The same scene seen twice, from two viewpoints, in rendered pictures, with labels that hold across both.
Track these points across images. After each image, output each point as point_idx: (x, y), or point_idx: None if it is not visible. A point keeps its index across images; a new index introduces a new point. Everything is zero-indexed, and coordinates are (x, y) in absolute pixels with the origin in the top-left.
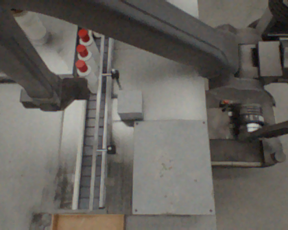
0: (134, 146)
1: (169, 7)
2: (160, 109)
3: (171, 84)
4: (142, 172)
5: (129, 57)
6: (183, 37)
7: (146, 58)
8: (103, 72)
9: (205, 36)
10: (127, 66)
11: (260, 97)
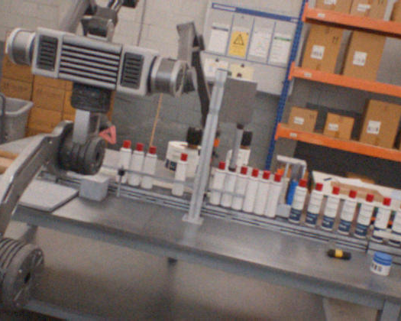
0: (56, 184)
1: (70, 19)
2: (81, 202)
3: (102, 212)
4: (33, 181)
5: (147, 207)
6: (62, 23)
7: (140, 212)
8: (134, 186)
9: (62, 29)
10: (138, 205)
11: None
